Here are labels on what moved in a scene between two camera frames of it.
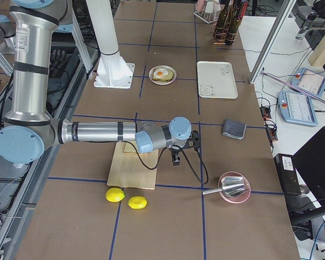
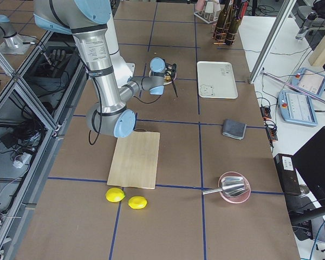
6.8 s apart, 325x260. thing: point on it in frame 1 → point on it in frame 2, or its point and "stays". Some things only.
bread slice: (129, 148) → (167, 78)
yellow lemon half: (137, 202) stays
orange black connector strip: (271, 129) stays
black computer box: (288, 173) stays
